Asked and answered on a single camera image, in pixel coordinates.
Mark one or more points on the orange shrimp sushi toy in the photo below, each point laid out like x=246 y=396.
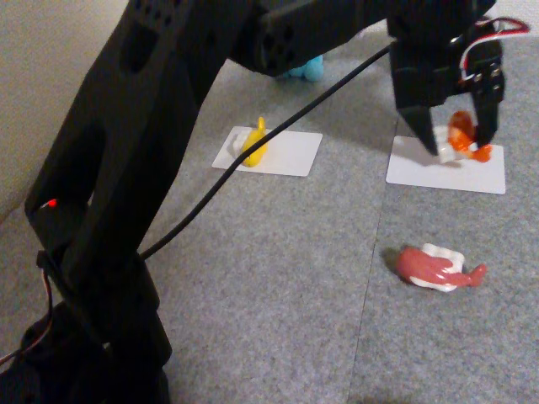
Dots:
x=461 y=134

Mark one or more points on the yellow egg sushi toy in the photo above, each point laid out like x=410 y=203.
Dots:
x=254 y=147

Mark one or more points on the blue Wooper plush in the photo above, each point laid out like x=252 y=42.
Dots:
x=311 y=69

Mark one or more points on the pink tuna sushi toy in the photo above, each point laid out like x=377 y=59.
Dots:
x=421 y=265

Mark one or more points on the white card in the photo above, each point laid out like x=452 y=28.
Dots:
x=295 y=155
x=421 y=177

